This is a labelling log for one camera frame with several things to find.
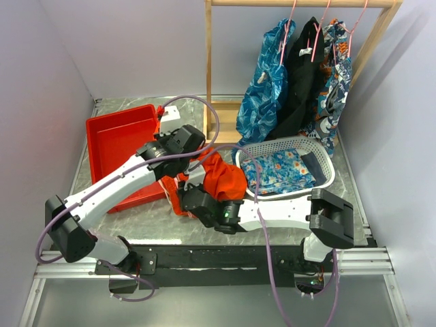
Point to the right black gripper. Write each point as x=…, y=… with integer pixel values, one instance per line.
x=190, y=187

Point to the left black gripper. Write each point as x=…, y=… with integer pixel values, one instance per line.
x=162, y=138

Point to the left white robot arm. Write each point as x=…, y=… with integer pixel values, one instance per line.
x=70, y=222

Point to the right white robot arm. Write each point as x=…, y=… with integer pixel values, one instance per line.
x=329, y=218

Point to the blue patterned shorts hanging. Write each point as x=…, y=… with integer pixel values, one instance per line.
x=267, y=90

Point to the floral shorts in basket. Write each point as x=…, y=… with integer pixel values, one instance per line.
x=281, y=172

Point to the pink hanger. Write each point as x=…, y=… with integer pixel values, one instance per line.
x=318, y=31
x=351, y=31
x=287, y=29

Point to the black shorts hanging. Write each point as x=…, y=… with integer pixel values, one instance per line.
x=304, y=80

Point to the orange blue patterned shorts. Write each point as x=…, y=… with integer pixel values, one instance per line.
x=336, y=73

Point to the wooden clothes rack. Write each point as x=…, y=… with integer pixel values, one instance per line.
x=222, y=129

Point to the black base bar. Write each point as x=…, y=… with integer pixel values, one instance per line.
x=217, y=265

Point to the red plastic tray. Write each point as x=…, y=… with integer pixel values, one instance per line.
x=113, y=138

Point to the white plastic basket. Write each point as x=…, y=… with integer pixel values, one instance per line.
x=303, y=145

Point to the dark blue cloth in basket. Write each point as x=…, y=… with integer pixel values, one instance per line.
x=314, y=167

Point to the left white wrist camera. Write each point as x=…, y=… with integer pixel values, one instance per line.
x=168, y=120

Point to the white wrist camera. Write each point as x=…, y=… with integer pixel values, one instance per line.
x=168, y=120
x=195, y=177

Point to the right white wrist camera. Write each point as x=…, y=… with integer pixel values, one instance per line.
x=195, y=177

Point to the aluminium rail frame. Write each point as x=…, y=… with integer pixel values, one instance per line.
x=368, y=260

